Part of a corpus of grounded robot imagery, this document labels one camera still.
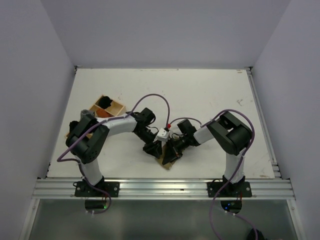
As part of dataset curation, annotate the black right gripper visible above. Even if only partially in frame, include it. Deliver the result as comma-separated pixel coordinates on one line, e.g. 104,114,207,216
162,133,190,165

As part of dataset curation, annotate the olive and cream underwear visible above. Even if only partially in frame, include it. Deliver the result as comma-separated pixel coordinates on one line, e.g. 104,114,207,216
156,144,182,170

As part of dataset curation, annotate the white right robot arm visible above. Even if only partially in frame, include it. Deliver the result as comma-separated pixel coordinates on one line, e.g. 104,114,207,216
161,109,255,197

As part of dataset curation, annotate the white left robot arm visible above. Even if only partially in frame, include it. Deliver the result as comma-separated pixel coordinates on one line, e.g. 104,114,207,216
65,108,162,197

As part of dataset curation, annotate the wooden divided organizer box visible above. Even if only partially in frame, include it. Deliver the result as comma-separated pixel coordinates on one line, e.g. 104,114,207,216
61,94,127,140

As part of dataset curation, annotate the orange rolled cloth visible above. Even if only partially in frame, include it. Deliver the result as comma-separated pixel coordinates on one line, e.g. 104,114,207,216
95,108,113,118

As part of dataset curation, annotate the black rolled cloth far compartment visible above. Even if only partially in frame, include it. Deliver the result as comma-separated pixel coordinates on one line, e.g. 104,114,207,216
97,96,113,109

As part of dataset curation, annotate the black rolled cloth compartment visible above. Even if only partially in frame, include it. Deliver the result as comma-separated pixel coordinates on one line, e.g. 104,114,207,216
97,96,113,109
68,120,79,135

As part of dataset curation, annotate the grey striped rolled cloth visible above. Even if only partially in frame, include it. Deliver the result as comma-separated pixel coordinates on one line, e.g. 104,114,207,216
80,109,95,119

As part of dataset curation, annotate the black rolled cloth near compartment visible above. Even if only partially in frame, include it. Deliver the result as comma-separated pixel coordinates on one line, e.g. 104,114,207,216
68,120,79,135

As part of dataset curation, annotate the black object bottom corner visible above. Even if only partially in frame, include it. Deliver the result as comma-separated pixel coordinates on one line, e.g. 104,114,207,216
246,228,267,240

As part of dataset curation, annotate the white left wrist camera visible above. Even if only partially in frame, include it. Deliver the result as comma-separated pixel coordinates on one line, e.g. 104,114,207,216
156,128,170,143

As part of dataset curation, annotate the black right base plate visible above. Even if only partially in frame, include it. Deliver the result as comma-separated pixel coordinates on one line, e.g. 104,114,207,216
206,178,253,198

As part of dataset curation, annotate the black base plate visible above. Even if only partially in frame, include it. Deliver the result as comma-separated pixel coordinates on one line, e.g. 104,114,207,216
72,181,120,198
206,178,253,198

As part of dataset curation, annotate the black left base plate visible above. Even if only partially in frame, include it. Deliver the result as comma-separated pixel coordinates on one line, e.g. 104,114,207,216
72,181,120,198

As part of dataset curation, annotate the aluminium front rail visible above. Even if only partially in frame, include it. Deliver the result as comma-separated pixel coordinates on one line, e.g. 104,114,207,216
31,177,295,200

